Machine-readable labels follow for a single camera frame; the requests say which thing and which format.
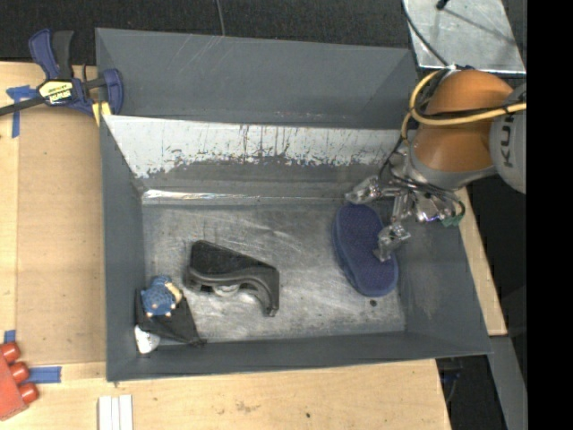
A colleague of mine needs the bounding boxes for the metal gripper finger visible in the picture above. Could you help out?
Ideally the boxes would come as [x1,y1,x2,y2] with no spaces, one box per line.
[372,222,412,263]
[344,176,383,206]

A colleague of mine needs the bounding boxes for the grey metal bin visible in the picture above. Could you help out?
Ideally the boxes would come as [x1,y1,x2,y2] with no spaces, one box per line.
[93,27,494,383]

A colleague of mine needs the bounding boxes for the black cloth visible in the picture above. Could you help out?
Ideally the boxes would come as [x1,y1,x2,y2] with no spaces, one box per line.
[133,288,208,348]

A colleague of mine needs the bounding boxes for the blue toy animal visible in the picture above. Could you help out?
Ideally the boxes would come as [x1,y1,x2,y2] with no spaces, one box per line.
[140,275,184,319]

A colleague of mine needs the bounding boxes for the small white object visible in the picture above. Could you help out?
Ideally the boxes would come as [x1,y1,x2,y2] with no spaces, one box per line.
[133,324,161,355]

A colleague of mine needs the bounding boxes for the brown cardboard board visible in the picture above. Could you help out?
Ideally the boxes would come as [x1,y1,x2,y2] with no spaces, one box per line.
[15,64,109,367]

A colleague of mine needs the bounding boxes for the black plastic handle tool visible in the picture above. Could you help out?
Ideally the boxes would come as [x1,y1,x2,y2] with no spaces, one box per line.
[183,239,281,318]

